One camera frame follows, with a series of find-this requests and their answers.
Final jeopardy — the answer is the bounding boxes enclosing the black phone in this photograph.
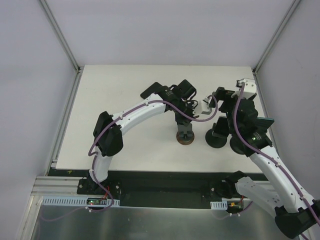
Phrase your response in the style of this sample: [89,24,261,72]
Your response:
[214,116,230,138]
[256,117,275,131]
[140,82,163,100]

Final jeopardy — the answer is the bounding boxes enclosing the black phone stand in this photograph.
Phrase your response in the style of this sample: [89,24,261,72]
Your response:
[205,123,228,149]
[229,136,251,157]

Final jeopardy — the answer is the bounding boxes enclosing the brown disc small stand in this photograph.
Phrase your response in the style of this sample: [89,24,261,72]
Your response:
[176,123,195,145]

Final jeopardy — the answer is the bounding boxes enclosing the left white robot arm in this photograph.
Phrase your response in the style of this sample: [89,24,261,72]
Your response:
[88,79,198,195]

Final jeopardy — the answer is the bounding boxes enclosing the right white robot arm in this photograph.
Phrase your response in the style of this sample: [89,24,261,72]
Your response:
[212,86,320,239]

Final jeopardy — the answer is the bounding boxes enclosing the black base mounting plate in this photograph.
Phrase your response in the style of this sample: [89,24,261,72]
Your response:
[77,170,241,209]

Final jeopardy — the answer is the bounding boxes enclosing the metal sheet front panel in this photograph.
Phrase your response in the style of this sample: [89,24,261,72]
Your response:
[31,204,286,240]

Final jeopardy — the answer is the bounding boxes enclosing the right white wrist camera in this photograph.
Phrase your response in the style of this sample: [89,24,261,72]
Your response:
[234,78,257,100]

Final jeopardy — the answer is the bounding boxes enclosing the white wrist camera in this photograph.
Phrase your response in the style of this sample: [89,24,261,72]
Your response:
[200,97,212,115]
[234,78,257,100]

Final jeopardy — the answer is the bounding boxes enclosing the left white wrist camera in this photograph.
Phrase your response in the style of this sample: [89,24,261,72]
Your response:
[200,97,212,115]

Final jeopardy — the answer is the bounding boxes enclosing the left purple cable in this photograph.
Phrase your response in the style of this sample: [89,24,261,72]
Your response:
[88,94,219,186]

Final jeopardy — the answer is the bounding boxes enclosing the right white cable duct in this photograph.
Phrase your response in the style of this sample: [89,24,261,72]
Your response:
[210,200,228,211]

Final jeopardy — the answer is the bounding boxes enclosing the white cable duct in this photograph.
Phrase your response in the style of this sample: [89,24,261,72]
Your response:
[210,200,228,211]
[42,196,120,208]

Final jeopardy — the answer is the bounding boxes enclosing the left aluminium frame post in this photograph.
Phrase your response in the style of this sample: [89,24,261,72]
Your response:
[37,0,82,74]

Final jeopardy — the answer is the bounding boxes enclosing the aluminium frame post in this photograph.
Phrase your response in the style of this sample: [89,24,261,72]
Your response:
[251,0,305,76]
[37,0,82,74]

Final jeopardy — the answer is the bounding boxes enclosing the right aluminium frame post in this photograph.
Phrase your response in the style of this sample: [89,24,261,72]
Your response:
[251,0,305,76]

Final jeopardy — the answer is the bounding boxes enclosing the front aluminium rail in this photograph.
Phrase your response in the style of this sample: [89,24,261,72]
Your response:
[31,175,86,196]

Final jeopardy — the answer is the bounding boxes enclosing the left white cable duct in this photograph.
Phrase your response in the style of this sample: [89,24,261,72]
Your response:
[42,196,120,208]

